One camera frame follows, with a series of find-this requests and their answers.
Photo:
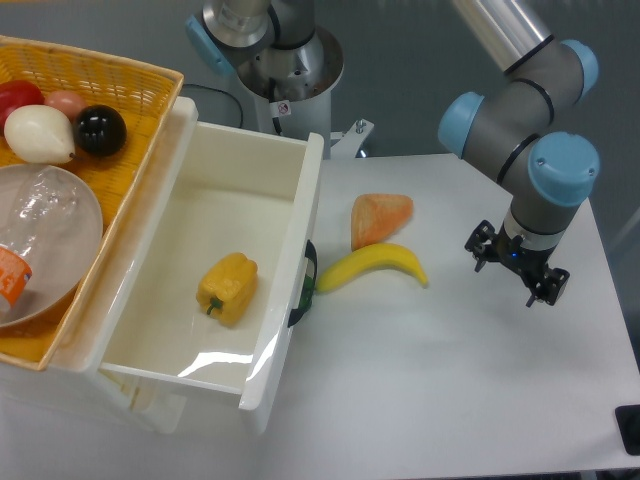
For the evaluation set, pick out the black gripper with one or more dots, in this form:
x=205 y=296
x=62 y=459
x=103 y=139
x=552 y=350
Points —
x=545 y=285

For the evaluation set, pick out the white top drawer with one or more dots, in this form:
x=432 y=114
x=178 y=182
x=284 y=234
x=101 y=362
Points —
x=236 y=192

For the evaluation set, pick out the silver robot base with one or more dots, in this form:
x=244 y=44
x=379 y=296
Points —
x=287 y=63

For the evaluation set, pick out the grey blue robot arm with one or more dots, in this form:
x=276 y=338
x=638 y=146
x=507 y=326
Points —
x=548 y=174

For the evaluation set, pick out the white drawer cabinet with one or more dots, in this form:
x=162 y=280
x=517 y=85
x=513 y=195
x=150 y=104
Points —
x=93 y=370

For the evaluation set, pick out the yellow banana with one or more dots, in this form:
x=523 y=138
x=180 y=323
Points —
x=368 y=259

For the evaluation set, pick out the orange triangular sponge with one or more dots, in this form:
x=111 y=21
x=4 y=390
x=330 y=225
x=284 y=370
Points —
x=376 y=216

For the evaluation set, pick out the black corner object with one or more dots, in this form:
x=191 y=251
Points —
x=628 y=420

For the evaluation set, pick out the green bell pepper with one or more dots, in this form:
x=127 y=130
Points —
x=307 y=292

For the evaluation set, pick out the yellow bell pepper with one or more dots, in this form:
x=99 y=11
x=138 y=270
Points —
x=226 y=290

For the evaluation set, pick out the yellow woven basket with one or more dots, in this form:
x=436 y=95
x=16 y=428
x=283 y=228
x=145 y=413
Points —
x=143 y=94

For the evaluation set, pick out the black ball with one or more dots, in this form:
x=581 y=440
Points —
x=100 y=130

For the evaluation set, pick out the clear plastic bowl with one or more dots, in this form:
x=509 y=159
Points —
x=72 y=254

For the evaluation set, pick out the clear plastic bottle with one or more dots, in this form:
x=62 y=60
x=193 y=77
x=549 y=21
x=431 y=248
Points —
x=43 y=207

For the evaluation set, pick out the pink peach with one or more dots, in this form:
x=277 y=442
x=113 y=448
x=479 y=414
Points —
x=68 y=102

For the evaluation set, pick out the white pear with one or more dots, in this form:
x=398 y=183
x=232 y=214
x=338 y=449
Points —
x=40 y=134

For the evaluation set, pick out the red apple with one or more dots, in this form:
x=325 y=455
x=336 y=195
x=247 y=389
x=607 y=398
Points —
x=15 y=94

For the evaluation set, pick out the white table bracket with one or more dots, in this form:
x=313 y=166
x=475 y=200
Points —
x=353 y=142

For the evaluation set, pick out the black drawer handle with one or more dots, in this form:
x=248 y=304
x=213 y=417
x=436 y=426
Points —
x=310 y=255

